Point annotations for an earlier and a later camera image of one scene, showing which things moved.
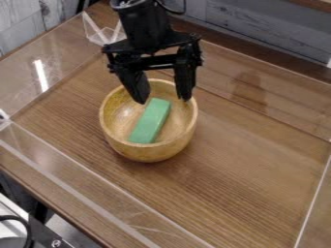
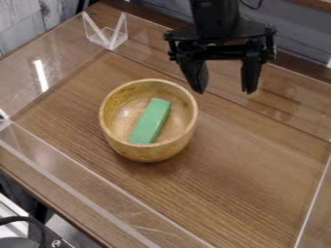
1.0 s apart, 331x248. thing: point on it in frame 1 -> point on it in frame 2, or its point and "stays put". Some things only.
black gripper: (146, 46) -> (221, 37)
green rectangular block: (149, 120) stays put
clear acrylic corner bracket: (105, 35) stays put
